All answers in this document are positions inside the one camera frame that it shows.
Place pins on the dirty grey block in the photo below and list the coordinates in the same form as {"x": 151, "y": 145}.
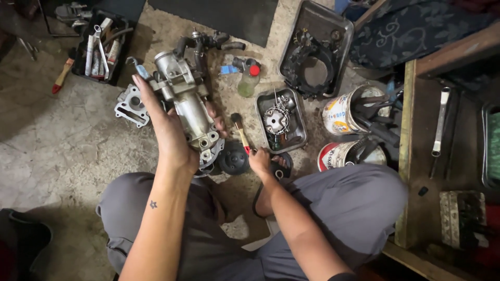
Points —
{"x": 453, "y": 218}

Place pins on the plastic bottle with red cap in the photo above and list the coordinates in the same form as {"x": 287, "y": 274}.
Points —
{"x": 248, "y": 84}

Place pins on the white plastic stool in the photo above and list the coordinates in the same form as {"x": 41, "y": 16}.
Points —
{"x": 259, "y": 241}

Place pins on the white printed paint can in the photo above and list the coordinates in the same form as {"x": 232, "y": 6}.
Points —
{"x": 338, "y": 115}

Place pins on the wooden red-tipped paintbrush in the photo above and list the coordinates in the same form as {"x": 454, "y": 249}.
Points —
{"x": 62, "y": 74}

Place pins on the wooden drawer box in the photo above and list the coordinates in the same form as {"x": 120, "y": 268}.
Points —
{"x": 414, "y": 148}

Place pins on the person's left hand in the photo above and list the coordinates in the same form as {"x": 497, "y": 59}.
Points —
{"x": 170, "y": 136}

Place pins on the black sandal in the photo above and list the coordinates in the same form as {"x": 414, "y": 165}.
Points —
{"x": 287, "y": 169}

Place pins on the person's right hand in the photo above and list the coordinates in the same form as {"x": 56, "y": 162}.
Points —
{"x": 261, "y": 164}

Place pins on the round silver metal part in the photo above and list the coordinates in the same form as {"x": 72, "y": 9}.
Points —
{"x": 276, "y": 119}

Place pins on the dark floral cloth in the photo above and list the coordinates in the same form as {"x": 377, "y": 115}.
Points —
{"x": 410, "y": 31}

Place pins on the blue plastic container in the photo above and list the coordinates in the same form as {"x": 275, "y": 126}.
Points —
{"x": 345, "y": 7}

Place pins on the tray with green contents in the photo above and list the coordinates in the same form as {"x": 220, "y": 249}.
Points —
{"x": 492, "y": 144}

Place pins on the black tool crate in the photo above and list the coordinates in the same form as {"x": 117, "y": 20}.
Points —
{"x": 99, "y": 50}

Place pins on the grey metal carburettor part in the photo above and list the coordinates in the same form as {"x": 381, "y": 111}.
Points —
{"x": 72, "y": 13}

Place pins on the small steel tray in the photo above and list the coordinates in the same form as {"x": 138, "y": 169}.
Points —
{"x": 262, "y": 128}

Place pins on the black engine cover part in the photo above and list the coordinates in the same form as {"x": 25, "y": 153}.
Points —
{"x": 299, "y": 70}

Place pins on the black rubber mat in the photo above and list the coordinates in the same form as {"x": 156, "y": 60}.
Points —
{"x": 213, "y": 19}

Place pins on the blue plastic connector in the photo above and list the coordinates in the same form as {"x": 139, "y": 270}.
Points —
{"x": 228, "y": 70}

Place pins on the small black valve part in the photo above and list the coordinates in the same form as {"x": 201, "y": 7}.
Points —
{"x": 241, "y": 62}

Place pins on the aluminium flange plate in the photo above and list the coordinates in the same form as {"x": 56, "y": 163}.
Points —
{"x": 125, "y": 111}

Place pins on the small black cap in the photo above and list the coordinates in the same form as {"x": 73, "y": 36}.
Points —
{"x": 422, "y": 191}

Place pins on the small blue metal clip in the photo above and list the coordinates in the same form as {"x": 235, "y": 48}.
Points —
{"x": 140, "y": 69}

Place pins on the black bag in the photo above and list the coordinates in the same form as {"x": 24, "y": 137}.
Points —
{"x": 21, "y": 244}

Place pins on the person's grey trousers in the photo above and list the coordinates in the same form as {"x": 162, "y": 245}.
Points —
{"x": 351, "y": 207}

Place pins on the red and white tin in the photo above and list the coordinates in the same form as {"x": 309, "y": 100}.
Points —
{"x": 332, "y": 156}

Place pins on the person's right fingers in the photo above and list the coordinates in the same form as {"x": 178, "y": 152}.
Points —
{"x": 256, "y": 153}

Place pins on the black round pulley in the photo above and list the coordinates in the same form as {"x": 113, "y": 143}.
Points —
{"x": 233, "y": 159}

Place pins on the large steel tray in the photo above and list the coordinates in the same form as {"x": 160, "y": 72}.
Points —
{"x": 312, "y": 19}

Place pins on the silver spanner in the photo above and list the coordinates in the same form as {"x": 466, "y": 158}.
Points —
{"x": 440, "y": 121}

